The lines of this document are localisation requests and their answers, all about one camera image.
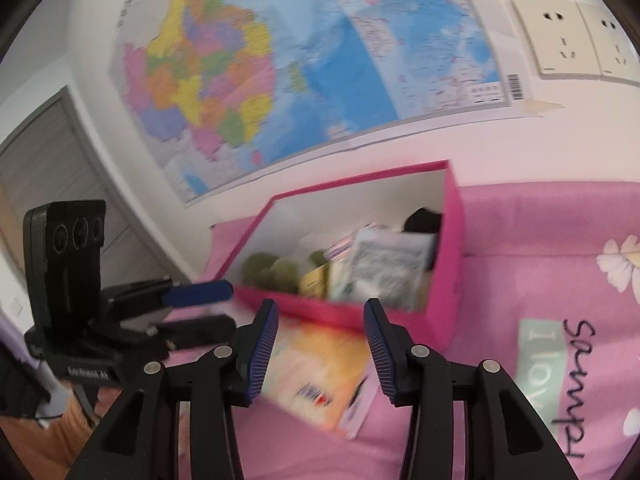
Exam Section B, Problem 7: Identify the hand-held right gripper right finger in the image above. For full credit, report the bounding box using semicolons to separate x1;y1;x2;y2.
363;298;591;480

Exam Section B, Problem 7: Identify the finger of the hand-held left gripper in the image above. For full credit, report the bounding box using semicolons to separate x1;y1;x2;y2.
102;277;234;321
102;314;237;352

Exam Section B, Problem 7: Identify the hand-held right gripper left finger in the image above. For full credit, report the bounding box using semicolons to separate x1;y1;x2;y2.
65;298;280;480

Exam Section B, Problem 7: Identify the pastel tissue pack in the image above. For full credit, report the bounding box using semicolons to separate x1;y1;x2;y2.
260;317;381;441

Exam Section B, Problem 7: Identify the green frog plush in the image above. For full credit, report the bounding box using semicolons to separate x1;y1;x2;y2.
241;250;331;295

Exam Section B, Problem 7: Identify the small pastel carton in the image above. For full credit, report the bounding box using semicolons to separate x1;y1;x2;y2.
327;260;353;301

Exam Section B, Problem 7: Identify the clear cotton swab bag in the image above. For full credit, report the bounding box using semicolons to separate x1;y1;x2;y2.
345;227;438;311

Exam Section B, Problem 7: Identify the yellow tissue packet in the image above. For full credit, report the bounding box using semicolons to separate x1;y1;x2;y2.
299;260;333;301

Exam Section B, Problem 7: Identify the pink cardboard box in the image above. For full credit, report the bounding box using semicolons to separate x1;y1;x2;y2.
212;160;466;346

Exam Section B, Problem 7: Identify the black scrunchie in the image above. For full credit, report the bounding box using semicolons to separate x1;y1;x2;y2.
402;206;445;236

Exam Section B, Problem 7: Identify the person's left forearm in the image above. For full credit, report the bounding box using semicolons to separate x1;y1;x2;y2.
0;390;108;480

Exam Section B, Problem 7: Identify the grey panelled door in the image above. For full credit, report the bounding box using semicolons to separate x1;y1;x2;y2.
0;87;201;321

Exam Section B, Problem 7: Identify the pink printed blanket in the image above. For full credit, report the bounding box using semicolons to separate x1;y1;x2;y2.
165;180;640;480

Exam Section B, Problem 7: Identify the colourful wall map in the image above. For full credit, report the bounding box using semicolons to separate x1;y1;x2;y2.
109;0;526;206

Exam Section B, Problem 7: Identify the white wall socket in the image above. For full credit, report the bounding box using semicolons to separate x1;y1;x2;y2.
510;0;603;78
575;2;640;86

